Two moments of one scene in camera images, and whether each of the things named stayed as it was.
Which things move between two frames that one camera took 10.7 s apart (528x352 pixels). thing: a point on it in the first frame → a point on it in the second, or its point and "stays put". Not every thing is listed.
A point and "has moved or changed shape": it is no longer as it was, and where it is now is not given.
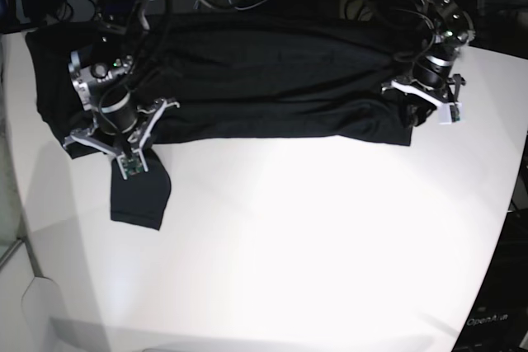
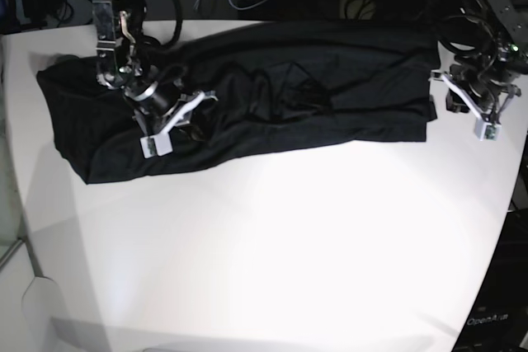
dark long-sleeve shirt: x=233 y=78 has moved or changed shape
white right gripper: x=421 y=101 → x=486 y=129
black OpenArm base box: x=497 y=317 stays put
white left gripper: x=130 y=143 → x=161 y=144
